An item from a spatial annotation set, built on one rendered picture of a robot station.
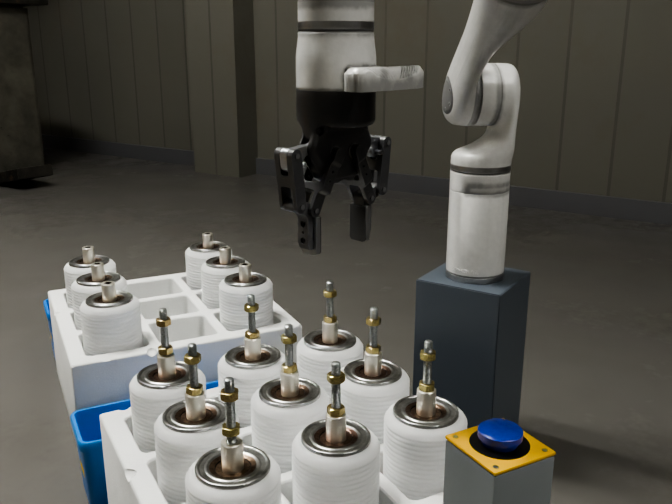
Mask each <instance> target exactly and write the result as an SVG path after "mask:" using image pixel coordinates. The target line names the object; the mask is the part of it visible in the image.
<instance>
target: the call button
mask: <svg viewBox="0 0 672 504"><path fill-rule="evenodd" d="M477 435H478V438H479V439H480V440H481V441H482V444H483V445H484V446H485V447H486V448H488V449H490V450H492V451H496V452H510V451H513V450H515V449H516V448H517V446H518V445H520V444H521V443H522V441H523V430H522V428H521V427H520V426H519V425H517V424H516V423H514V422H512V421H509V420H506V419H500V418H493V419H488V420H485V421H483V422H481V423H480V424H479V425H478V433H477Z"/></svg>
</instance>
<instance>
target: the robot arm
mask: <svg viewBox="0 0 672 504"><path fill-rule="evenodd" d="M374 2H375V1H374V0H298V1H297V4H298V31H300V32H298V40H297V48H296V119H297V122H298V123H299V124H300V126H301V128H302V136H301V139H300V142H299V145H298V146H294V147H291V148H284V147H277V148H276V149H275V151H274V160H275V169H276V178H277V187H278V196H279V205H280V208H281V209H283V210H286V211H290V212H294V213H295V214H296V215H297V217H298V244H299V247H300V248H301V250H302V252H303V253H306V254H309V255H313V256H314V255H318V254H320V253H321V217H319V214H320V212H321V209H322V206H323V203H324V200H325V197H326V196H327V195H329V194H330V193H331V191H332V188H333V185H334V183H338V182H340V181H341V182H342V183H344V184H345V185H346V187H347V190H348V193H349V195H350V198H351V200H353V201H354V202H353V203H350V224H349V235H350V238H351V239H353V240H357V241H361V242H364V241H367V240H369V237H370V231H371V212H372V204H373V203H374V201H375V198H376V197H378V196H379V195H385V194H386V192H387V186H388V175H389V164H390V153H391V138H390V137H387V136H379V135H370V134H369V130H368V126H369V125H372V124H373V123H374V122H375V119H376V92H380V91H394V90H407V89H419V88H423V82H424V71H423V69H422V68H421V67H420V66H419V65H409V66H376V49H375V40H374V32H372V31H374ZM546 2H547V0H474V1H473V4H472V8H471V11H470V15H469V18H468V21H467V24H466V27H465V30H464V33H463V35H462V38H461V40H460V43H459V45H458V48H457V50H456V53H455V55H454V58H453V60H452V62H451V65H450V68H449V70H448V73H447V76H446V80H445V83H444V86H443V94H442V110H443V114H444V116H445V118H446V119H447V121H448V122H450V123H451V124H454V125H460V126H487V128H486V131H485V133H484V134H483V135H482V136H481V137H480V138H479V139H477V140H476V141H474V142H472V143H470V144H468V145H466V146H463V147H461V148H458V149H456V150H455V151H454V152H453V153H452V155H451V162H450V185H449V209H448V231H447V252H446V276H447V277H448V278H450V279H452V280H454V281H457V282H462V283H468V284H491V283H496V282H499V281H501V280H502V279H503V278H504V264H505V251H506V236H507V221H508V206H509V191H510V190H509V189H510V175H511V163H512V158H513V154H514V149H515V138H516V129H517V121H518V114H519V106H520V95H521V85H520V77H519V74H518V71H517V69H516V68H515V67H514V66H513V65H511V64H508V63H488V61H489V60H490V58H491V57H492V56H493V55H494V53H495V52H496V51H497V50H498V49H499V48H500V47H501V46H503V45H504V44H505V43H506V42H507V41H508V40H510V39H511V38H512V37H513V36H514V35H516V34H517V33H518V32H519V31H520V30H521V29H523V28H524V27H525V26H526V25H527V24H528V23H529V22H531V21H532V20H533V19H534V18H535V17H536V15H537V14H538V13H539V12H540V11H541V9H542V8H543V7H544V5H545V4H546ZM375 170H376V171H377V172H378V175H377V183H376V182H373V180H374V171H375ZM313 177H314V178H315V179H316V180H317V181H320V182H318V183H316V182H312V179H313ZM291 190H292V195H291ZM313 192H314V193H313ZM311 193H313V196H312V199H311V202H310V203H308V202H309V199H310V196H311ZM292 197H293V199H292Z"/></svg>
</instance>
